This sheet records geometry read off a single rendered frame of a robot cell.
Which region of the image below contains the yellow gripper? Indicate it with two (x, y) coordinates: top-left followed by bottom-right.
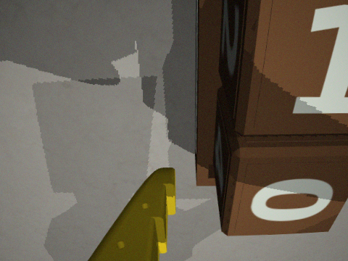
(88, 167), (175, 261)

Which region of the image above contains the brown calendar cube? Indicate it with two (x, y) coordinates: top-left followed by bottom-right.
(219, 0), (348, 136)
(213, 86), (348, 236)

